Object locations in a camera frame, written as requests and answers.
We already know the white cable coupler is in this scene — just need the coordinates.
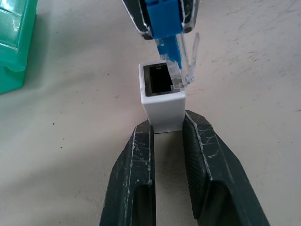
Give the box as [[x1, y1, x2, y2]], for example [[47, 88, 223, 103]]
[[138, 61, 188, 134]]

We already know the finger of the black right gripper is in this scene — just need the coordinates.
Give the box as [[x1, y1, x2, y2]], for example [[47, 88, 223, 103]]
[[181, 0, 198, 33], [122, 0, 156, 40]]

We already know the green plastic bin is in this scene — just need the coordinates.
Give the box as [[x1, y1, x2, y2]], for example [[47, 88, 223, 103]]
[[0, 0, 38, 95]]

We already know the blue cable with clear plug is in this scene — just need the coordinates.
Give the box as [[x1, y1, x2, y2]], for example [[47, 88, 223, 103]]
[[143, 0, 201, 90]]

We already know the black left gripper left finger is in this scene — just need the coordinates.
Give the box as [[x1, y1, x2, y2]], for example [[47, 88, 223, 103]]
[[98, 119, 157, 226]]

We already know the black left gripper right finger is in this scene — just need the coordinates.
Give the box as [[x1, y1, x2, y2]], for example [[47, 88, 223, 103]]
[[182, 109, 271, 226]]

